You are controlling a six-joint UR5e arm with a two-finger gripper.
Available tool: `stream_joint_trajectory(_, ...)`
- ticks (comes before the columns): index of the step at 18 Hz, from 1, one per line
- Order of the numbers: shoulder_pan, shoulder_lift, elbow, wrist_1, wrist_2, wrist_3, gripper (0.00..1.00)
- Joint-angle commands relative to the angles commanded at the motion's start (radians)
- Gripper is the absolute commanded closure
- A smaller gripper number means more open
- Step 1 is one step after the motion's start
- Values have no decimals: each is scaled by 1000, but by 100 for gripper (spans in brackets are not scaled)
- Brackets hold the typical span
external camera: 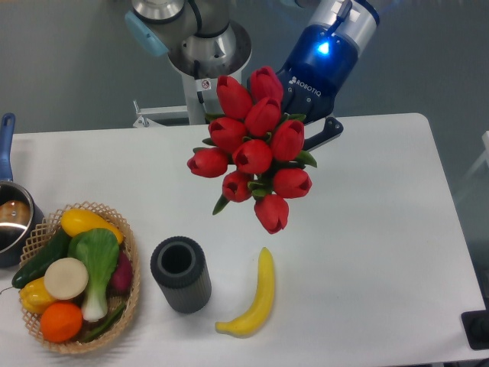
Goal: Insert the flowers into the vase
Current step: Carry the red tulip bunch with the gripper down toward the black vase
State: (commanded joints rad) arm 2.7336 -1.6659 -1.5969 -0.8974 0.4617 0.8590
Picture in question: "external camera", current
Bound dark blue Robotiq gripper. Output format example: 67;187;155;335
277;26;358;151

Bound red tulip bouquet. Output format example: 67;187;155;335
187;66;317;234

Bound dark grey ribbed vase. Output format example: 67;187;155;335
150;236;212;313

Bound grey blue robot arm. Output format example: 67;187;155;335
125;1;380;151

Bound yellow banana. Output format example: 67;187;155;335
215;247;276;338

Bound black device at edge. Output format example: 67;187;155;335
461;310;488;350

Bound green bok choy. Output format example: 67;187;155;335
68;228;119;323

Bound yellow squash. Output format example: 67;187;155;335
60;208;124;245

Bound dark green cucumber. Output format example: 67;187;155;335
11;229;71;289

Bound green bean pod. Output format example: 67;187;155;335
80;304;126;343

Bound woven wicker basket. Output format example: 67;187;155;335
12;202;140;354

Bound beige round slice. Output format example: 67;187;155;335
44;258;89;300

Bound orange fruit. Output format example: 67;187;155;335
40;301;83;343

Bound yellow bell pepper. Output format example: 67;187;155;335
19;277;57;314

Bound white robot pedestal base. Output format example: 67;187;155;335
133;69;241;128

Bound white frame at right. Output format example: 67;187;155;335
453;131;488;204

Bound blue handled saucepan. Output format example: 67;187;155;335
1;113;44;268

